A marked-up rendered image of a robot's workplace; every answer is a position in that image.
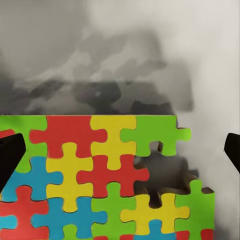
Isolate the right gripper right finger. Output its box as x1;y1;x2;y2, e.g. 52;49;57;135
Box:
224;133;240;173

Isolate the jigsaw puzzle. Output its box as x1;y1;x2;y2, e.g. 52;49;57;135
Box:
0;115;215;240

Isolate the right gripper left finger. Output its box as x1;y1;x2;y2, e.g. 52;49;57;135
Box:
0;133;26;193

